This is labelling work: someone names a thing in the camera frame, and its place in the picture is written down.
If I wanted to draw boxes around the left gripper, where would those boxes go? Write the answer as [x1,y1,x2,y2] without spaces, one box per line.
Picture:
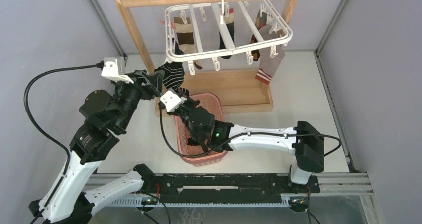
[115,69,166,131]

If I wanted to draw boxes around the black white striped sock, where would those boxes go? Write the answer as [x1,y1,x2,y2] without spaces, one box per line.
[187,137,200,146]

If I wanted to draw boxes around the white plastic clip hanger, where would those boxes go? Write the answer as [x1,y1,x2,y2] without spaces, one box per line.
[164,0,293,75]

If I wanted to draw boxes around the plain black sock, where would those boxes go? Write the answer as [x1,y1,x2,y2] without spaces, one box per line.
[199,140,210,154]

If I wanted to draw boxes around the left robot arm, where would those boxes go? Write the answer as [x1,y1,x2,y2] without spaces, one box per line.
[29,70,164,224]

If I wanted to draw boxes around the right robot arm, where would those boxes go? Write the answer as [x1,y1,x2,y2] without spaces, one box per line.
[164,90,324,192]

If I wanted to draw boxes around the pink plastic basket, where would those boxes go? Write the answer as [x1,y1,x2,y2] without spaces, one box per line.
[174,92,230,167]

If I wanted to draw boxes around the navy dark sock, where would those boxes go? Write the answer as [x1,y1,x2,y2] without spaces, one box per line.
[174,42,184,55]

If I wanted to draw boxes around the wooden hanging rack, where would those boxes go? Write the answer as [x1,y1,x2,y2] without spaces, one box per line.
[115,0,296,113]

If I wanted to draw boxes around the brown beige striped sock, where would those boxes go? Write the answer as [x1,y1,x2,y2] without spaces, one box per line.
[173,17,197,54]

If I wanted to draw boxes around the black red cuff sock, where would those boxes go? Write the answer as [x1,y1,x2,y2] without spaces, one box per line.
[219,8,235,50]

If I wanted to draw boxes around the brown patterned sock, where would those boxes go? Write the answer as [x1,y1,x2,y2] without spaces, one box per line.
[249,11,268,62]

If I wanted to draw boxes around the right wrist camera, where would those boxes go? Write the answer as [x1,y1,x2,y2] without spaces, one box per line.
[159,89,187,112]

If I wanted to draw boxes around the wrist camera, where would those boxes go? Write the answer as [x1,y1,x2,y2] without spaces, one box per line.
[159,89,187,112]
[101,56,134,84]

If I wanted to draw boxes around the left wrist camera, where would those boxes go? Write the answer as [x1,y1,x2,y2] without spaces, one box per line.
[101,56,134,84]

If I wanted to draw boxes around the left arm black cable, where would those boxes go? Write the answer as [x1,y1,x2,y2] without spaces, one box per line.
[23,62,105,224]

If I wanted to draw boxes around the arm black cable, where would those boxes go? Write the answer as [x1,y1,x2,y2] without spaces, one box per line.
[23,62,105,224]
[159,104,342,159]

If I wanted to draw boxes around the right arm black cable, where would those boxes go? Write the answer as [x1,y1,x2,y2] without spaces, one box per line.
[159,104,342,159]

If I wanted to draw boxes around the black mounting rail base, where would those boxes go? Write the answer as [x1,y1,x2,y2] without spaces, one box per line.
[145,173,321,205]

